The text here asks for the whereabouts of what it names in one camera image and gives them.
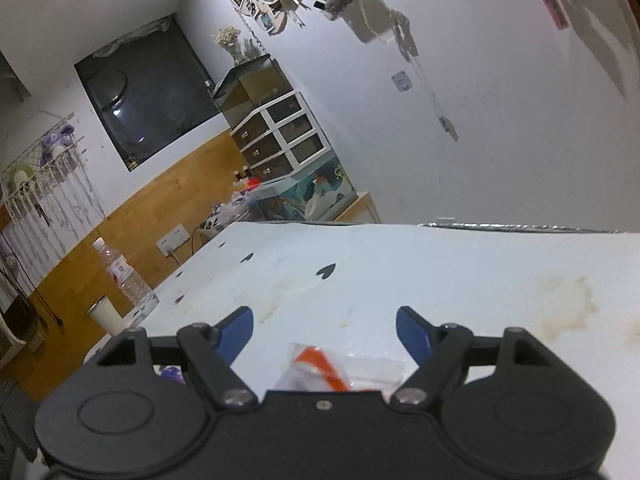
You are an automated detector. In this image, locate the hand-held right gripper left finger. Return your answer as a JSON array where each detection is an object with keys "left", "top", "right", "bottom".
[{"left": 95, "top": 306, "right": 260, "bottom": 408}]

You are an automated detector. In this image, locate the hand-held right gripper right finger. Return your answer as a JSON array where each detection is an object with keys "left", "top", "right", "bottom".
[{"left": 390, "top": 306, "right": 556, "bottom": 407}]

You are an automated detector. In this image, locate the clear packet with orange print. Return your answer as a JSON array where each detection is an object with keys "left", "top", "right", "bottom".
[{"left": 272, "top": 342, "right": 407, "bottom": 394}]

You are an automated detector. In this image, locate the small purple object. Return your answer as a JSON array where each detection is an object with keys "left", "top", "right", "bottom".
[{"left": 157, "top": 364, "right": 187, "bottom": 387}]

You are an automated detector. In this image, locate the clear plastic water bottle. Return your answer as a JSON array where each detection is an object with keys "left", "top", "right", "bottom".
[{"left": 91, "top": 237, "right": 161, "bottom": 322}]

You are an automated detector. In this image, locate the white cup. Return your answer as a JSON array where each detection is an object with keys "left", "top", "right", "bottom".
[{"left": 87, "top": 295, "right": 124, "bottom": 337}]

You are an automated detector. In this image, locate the teal printed box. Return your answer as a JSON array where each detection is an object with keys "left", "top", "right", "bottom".
[{"left": 259, "top": 157, "right": 359, "bottom": 222}]

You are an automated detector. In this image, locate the white drawer cabinet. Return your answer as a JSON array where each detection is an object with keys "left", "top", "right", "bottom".
[{"left": 229, "top": 90, "right": 327, "bottom": 184}]

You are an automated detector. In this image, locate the dark glass tank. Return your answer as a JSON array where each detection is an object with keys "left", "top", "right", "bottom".
[{"left": 212, "top": 54, "right": 294, "bottom": 127}]

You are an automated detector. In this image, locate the dried flower bouquet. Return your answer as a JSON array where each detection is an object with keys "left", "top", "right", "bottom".
[{"left": 212, "top": 24, "right": 242, "bottom": 64}]

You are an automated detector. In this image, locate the pink hanging tag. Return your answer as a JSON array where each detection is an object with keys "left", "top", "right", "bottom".
[{"left": 535, "top": 0, "right": 569, "bottom": 32}]

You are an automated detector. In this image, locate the white wall socket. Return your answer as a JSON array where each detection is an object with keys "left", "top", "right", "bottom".
[{"left": 155, "top": 224, "right": 191, "bottom": 257}]

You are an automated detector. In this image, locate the black wall television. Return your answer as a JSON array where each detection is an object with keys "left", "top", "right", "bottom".
[{"left": 73, "top": 14, "right": 222, "bottom": 174}]

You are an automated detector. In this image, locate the toy camera wall ornament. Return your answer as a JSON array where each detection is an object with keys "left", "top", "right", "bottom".
[{"left": 314, "top": 0, "right": 357, "bottom": 22}]

